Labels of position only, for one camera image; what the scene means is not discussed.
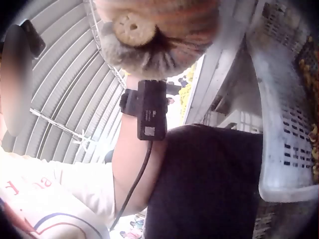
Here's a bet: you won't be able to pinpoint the pile of corn in crate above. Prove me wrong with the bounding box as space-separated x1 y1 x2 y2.
294 35 319 177

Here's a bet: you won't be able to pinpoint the person's right hand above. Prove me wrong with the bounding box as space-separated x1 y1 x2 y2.
94 0 221 58

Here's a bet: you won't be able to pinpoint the pile of yellow corn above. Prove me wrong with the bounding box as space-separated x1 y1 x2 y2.
174 65 198 122

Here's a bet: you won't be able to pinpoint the person's left fingers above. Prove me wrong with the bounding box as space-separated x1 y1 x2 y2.
107 42 200 80

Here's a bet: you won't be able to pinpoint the white metal table frame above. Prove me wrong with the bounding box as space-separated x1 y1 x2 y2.
183 0 264 131

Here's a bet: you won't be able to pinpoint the person's body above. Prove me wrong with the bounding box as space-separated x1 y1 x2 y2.
0 110 118 239

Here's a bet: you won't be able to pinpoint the person's legs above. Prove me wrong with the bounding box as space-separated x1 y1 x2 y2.
143 124 265 239

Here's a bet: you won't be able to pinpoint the person's left hand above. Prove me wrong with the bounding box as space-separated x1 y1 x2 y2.
100 21 207 80

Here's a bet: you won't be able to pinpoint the metal roof truss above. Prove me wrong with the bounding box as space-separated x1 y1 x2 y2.
83 0 129 89

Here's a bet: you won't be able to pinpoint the black wrist band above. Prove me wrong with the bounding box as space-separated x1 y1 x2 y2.
119 79 168 142

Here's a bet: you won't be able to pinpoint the white plastic crate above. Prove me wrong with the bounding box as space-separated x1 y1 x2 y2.
245 0 319 203

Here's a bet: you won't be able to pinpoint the pale corn cob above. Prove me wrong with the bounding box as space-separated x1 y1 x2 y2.
113 12 157 48

